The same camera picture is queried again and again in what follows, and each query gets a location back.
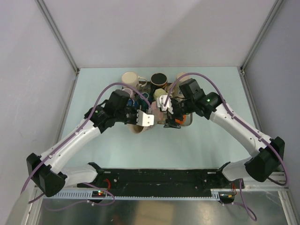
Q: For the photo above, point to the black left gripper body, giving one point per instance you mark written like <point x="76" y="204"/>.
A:
<point x="128" y="115"/>

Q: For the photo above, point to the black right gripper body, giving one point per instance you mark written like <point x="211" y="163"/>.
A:
<point x="181" y="108"/>

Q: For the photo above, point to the cream coral pattern mug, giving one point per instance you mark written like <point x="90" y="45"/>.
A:
<point x="136" y="129"/>

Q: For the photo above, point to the tall cream seahorse mug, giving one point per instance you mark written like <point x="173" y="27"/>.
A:
<point x="176" y="92"/>

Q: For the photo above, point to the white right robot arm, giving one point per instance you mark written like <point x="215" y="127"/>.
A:
<point x="266" y="153"/>

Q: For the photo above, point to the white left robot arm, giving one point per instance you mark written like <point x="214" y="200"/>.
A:
<point x="48" y="170"/>

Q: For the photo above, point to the blue faceted mug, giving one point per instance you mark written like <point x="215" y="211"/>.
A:
<point x="133" y="103"/>

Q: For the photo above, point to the pink faceted mug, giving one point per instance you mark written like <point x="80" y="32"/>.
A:
<point x="159" y="117"/>

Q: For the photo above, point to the dark green faceted mug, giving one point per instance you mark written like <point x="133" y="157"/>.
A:
<point x="143" y="99"/>

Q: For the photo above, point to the lilac mug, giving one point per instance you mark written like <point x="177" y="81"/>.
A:
<point x="129" y="91"/>

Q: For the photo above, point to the yellow faceted mug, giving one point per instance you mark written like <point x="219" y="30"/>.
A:
<point x="158" y="93"/>

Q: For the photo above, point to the black mug orange trim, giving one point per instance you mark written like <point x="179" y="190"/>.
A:
<point x="158" y="81"/>

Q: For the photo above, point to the cream mug with script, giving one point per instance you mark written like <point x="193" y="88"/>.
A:
<point x="133" y="79"/>

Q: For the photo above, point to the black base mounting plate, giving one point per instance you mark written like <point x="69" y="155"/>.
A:
<point x="162" y="182"/>

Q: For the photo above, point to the orange mug black handle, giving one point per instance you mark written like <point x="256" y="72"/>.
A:
<point x="183" y="121"/>

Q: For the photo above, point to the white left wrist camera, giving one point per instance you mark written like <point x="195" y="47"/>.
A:
<point x="144" y="120"/>

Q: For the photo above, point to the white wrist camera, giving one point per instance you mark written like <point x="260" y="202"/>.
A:
<point x="164" y="103"/>
<point x="144" y="120"/>

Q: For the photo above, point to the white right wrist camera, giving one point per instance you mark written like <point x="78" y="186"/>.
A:
<point x="164" y="103"/>

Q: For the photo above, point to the left aluminium frame post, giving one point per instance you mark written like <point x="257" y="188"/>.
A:
<point x="57" y="34"/>

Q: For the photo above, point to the aluminium rail right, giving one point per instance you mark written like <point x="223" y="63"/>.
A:
<point x="268" y="185"/>

